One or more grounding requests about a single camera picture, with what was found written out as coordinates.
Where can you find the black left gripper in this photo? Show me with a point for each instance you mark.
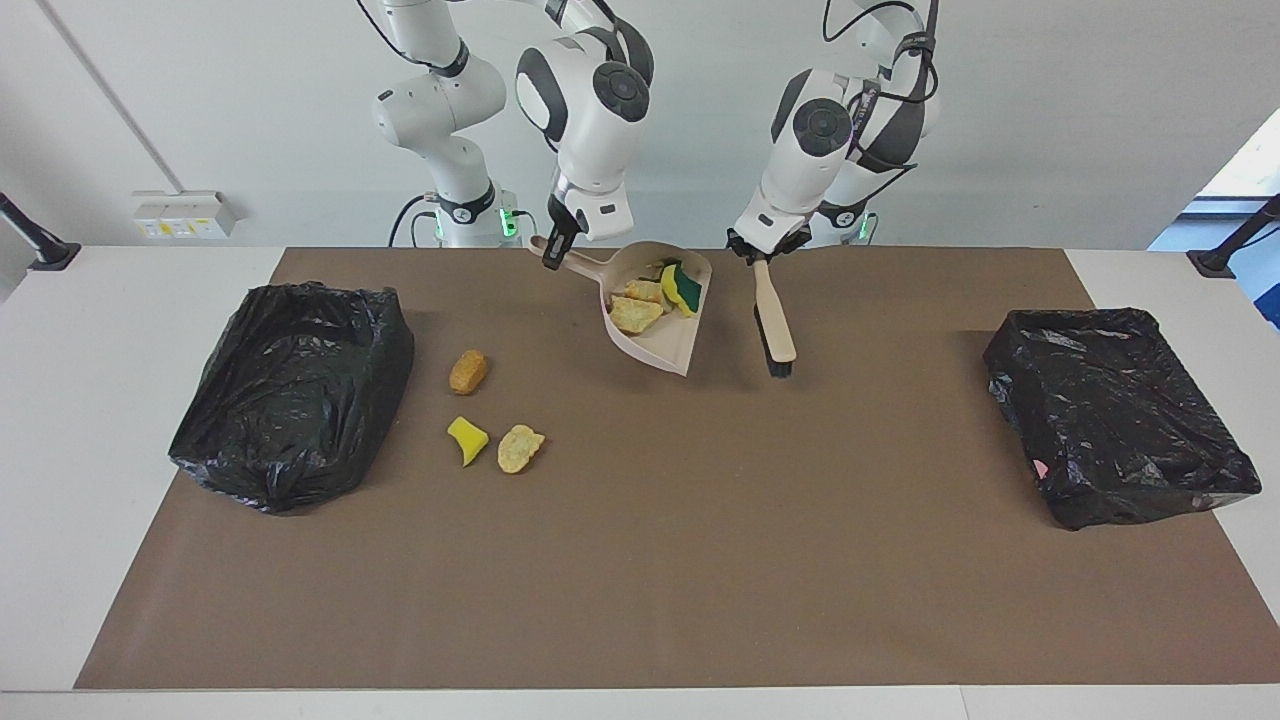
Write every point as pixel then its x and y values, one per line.
pixel 745 250

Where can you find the black clamp stand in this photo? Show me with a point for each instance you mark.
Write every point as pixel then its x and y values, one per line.
pixel 50 255
pixel 1215 262

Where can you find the black bag lined bin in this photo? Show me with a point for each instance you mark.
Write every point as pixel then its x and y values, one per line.
pixel 290 400
pixel 1110 420

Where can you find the brown table mat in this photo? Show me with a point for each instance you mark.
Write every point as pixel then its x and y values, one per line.
pixel 640 620

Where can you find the white wall outlet box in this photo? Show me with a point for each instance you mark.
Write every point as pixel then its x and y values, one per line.
pixel 185 215

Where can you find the squarish green yellow sponge piece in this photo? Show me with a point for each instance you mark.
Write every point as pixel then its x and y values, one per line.
pixel 690 290

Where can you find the plain yellow sponge piece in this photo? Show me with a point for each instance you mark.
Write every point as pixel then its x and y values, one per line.
pixel 468 438

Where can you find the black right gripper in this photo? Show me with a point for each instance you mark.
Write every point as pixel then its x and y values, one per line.
pixel 560 220

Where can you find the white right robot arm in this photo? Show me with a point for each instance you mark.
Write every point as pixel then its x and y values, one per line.
pixel 590 120

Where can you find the beige plastic dustpan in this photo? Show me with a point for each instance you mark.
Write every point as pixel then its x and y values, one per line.
pixel 665 345

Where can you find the large beige sponge chunk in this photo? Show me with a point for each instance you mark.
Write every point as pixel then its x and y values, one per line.
pixel 635 315

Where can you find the beige brush black bristles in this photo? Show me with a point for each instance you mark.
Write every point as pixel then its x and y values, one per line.
pixel 775 325

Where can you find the brown oval sponge piece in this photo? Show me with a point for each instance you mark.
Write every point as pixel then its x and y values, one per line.
pixel 468 372

